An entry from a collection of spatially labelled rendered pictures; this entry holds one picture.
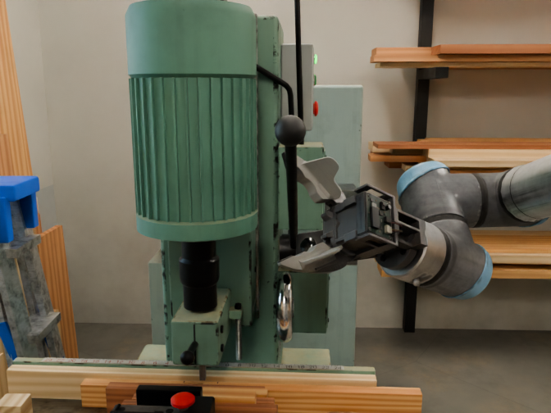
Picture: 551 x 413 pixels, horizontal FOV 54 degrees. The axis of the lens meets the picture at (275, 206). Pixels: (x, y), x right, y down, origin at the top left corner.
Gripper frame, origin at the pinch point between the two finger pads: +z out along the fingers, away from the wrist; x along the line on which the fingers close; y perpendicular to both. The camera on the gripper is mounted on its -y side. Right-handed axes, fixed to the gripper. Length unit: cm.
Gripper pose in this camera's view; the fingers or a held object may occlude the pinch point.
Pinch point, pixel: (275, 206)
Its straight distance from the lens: 65.6
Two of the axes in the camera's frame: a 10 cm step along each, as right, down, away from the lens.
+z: -7.9, -3.1, -5.3
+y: 6.1, -3.4, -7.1
